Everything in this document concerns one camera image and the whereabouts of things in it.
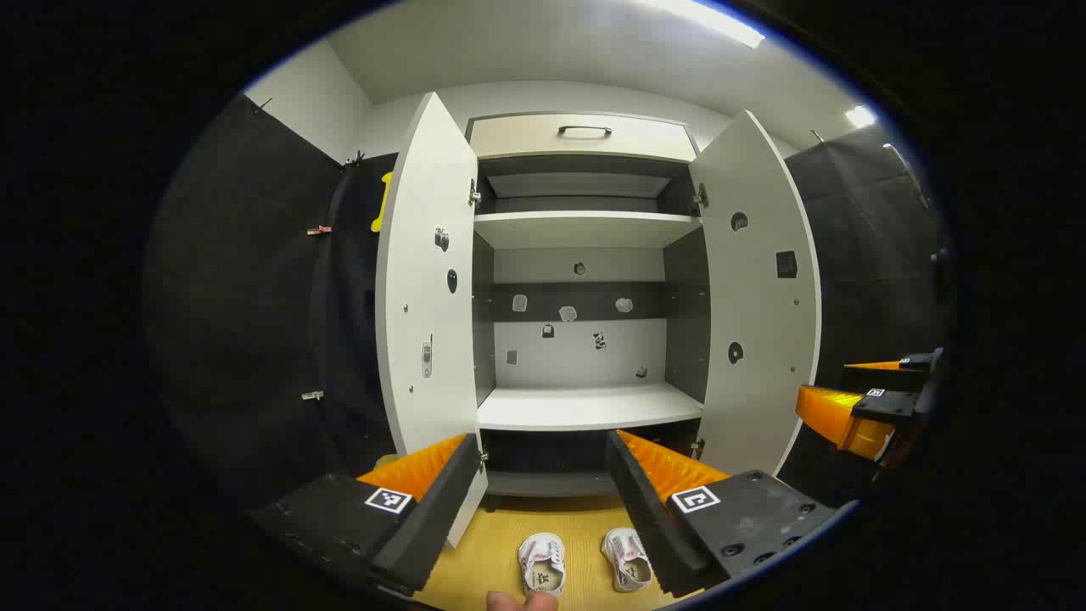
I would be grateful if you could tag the white shoe cabinet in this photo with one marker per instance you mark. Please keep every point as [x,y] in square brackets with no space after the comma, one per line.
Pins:
[585,407]

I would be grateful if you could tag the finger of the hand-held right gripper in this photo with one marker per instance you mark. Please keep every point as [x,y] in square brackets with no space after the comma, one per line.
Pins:
[882,406]
[882,379]

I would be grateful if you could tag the black clip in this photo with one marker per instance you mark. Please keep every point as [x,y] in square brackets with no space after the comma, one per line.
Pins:
[263,105]
[353,159]

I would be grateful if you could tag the white shoe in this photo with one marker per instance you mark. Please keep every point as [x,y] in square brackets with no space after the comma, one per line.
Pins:
[624,550]
[540,547]

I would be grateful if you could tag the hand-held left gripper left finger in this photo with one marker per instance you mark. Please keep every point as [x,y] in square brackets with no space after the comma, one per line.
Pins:
[433,518]

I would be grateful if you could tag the ceiling light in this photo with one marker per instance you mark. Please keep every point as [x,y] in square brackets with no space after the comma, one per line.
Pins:
[859,116]

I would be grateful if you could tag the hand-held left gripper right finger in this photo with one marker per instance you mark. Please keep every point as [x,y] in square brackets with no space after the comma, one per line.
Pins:
[645,518]

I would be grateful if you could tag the white cabinet door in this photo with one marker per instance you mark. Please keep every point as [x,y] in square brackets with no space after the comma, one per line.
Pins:
[424,271]
[755,288]

